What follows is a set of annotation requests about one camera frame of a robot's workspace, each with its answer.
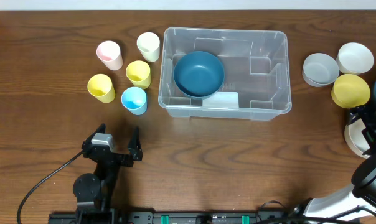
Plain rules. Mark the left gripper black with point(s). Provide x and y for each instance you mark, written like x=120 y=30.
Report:
x=117 y=157

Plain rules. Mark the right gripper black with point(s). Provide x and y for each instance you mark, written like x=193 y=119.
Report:
x=371 y=123

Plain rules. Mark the yellow small bowl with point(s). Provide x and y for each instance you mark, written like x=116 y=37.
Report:
x=349 y=91

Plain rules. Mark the white small bowl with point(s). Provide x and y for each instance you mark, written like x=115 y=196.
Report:
x=354 y=58

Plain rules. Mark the grey small bowl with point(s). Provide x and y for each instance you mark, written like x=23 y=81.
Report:
x=320 y=70

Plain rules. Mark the large dark blue bowl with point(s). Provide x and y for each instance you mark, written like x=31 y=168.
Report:
x=199 y=74

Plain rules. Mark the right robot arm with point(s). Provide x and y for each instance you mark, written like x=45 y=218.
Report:
x=358 y=199

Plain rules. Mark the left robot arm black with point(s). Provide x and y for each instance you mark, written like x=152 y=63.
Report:
x=94 y=190

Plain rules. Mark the yellow cup near container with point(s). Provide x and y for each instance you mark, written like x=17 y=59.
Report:
x=139 y=74

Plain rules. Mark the clear plastic storage container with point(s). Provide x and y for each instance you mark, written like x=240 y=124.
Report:
x=256 y=66

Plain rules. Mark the white label on container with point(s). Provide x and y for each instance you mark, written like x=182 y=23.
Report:
x=229 y=100

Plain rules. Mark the light blue plastic cup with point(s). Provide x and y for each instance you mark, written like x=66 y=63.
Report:
x=135 y=100

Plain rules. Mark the yellow cup far left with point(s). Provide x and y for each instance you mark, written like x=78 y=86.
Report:
x=101 y=87

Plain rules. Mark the pink plastic cup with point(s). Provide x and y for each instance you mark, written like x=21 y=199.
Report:
x=109 y=53

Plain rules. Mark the cream plastic cup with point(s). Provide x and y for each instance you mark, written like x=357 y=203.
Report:
x=148 y=44

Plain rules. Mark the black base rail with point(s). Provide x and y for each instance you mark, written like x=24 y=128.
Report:
x=147 y=217

